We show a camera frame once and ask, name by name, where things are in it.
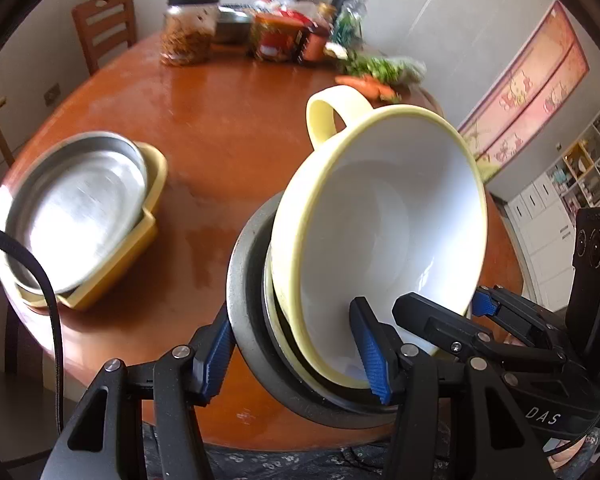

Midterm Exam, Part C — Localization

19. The clear plastic bottle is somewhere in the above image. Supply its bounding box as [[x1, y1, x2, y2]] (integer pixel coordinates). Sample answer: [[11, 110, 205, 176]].
[[330, 0, 367, 50]]

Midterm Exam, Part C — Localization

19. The yellow rectangular dish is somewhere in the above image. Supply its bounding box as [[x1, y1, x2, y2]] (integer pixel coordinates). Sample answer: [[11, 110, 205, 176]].
[[14, 141, 169, 312]]

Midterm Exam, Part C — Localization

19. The rear carrot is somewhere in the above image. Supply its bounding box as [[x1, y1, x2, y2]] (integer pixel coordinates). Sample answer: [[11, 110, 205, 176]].
[[363, 75, 401, 104]]

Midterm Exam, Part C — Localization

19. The bag of green vegetables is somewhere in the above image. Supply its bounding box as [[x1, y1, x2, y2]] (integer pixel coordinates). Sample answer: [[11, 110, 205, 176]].
[[337, 51, 427, 86]]

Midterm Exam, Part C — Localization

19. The white shelf cabinet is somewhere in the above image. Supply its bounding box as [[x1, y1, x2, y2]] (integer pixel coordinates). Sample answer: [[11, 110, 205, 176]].
[[505, 111, 600, 311]]

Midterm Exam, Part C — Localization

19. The red-lid sauce jar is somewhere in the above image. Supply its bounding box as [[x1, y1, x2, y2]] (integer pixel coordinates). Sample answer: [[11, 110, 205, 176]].
[[248, 13, 306, 62]]

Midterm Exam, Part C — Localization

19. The carrot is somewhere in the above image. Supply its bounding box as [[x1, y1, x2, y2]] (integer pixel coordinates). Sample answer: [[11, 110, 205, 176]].
[[335, 75, 380, 101], [363, 75, 401, 104]]

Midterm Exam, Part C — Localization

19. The black-lid pickle jar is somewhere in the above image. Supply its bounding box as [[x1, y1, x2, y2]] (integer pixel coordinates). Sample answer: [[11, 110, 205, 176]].
[[160, 0, 220, 66]]

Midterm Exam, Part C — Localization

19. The black cable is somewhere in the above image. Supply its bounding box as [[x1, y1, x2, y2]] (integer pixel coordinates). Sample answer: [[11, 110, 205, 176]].
[[0, 219, 67, 436]]

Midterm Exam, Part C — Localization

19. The dark sauce bottle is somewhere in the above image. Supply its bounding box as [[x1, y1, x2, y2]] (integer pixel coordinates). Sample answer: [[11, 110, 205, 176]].
[[297, 3, 336, 65]]

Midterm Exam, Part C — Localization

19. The wooden chair back left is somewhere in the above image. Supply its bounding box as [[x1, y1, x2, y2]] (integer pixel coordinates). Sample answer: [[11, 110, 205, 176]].
[[71, 0, 137, 76]]

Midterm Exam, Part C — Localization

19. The round steel plate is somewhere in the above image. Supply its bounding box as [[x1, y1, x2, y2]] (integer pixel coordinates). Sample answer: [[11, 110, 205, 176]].
[[5, 131, 148, 292]]

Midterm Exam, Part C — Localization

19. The cream yellow handled bowl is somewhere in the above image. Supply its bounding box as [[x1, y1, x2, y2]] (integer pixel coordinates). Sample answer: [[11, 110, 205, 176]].
[[270, 86, 488, 389]]

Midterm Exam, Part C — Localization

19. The steel lidded bowl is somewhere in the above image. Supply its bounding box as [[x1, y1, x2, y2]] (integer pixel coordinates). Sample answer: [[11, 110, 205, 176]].
[[213, 3, 254, 46]]

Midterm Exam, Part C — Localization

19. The hello kitty sliding door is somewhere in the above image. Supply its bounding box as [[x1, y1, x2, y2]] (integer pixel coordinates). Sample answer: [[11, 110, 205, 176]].
[[460, 1, 590, 181]]

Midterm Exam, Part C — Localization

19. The low wall socket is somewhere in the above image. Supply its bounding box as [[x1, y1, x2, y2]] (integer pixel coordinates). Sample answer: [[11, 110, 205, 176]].
[[43, 82, 61, 107]]

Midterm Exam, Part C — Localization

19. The red white snack bag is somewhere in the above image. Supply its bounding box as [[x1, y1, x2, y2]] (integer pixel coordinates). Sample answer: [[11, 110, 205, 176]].
[[252, 0, 318, 24]]

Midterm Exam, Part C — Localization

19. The front carrot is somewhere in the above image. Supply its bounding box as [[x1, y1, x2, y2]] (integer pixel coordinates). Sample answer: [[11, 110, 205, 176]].
[[335, 75, 380, 101]]

